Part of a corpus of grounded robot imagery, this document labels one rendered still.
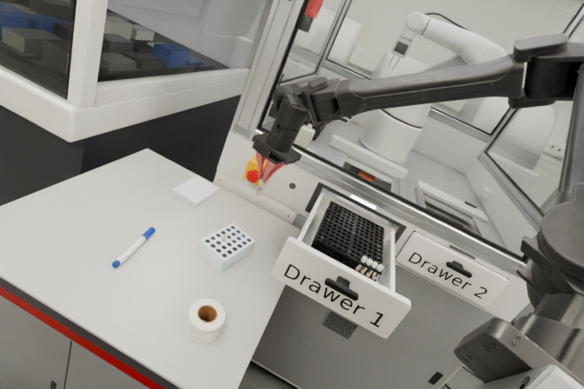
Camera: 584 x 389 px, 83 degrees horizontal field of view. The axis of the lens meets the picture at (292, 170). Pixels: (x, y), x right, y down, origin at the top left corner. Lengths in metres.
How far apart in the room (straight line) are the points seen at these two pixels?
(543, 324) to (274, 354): 1.26
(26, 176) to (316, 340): 1.16
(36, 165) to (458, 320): 1.44
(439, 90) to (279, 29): 0.49
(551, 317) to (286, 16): 0.84
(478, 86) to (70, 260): 0.83
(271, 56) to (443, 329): 1.00
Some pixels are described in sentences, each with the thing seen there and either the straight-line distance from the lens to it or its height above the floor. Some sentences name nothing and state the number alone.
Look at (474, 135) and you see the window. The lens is 0.98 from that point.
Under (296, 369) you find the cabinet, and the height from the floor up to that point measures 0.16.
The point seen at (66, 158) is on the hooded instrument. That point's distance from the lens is 1.24.
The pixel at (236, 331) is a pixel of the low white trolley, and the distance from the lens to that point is 0.74.
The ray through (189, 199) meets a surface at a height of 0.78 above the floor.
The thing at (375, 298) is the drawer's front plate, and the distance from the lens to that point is 0.76.
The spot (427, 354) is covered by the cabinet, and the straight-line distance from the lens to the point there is 1.34.
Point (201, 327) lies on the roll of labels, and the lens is 0.68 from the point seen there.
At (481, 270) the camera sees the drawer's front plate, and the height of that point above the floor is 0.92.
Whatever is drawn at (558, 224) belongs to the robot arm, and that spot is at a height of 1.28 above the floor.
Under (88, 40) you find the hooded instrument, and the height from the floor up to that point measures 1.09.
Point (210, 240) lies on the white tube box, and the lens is 0.84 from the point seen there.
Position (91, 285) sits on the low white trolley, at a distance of 0.77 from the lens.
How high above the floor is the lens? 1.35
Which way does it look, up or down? 25 degrees down
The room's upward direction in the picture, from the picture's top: 24 degrees clockwise
